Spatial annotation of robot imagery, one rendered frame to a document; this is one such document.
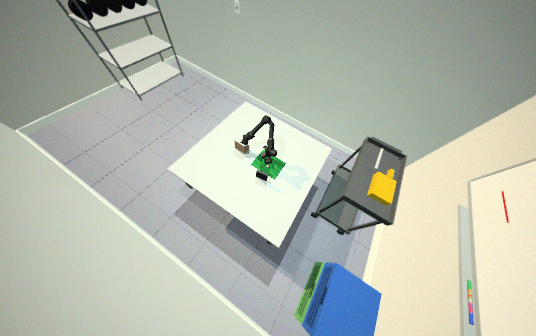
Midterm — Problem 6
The green circuit board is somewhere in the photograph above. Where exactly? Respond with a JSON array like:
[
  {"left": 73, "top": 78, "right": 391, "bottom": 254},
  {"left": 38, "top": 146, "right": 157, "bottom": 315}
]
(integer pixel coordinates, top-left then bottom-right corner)
[{"left": 251, "top": 150, "right": 286, "bottom": 179}]

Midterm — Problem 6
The grey square computer fan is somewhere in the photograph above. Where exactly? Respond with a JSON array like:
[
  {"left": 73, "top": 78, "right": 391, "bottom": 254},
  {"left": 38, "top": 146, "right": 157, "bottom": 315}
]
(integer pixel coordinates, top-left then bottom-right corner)
[{"left": 256, "top": 169, "right": 268, "bottom": 181}]

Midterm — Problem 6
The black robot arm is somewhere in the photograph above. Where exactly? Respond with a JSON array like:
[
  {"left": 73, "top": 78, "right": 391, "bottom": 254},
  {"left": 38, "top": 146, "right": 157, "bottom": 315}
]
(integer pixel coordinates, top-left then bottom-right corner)
[{"left": 240, "top": 115, "right": 277, "bottom": 159}]

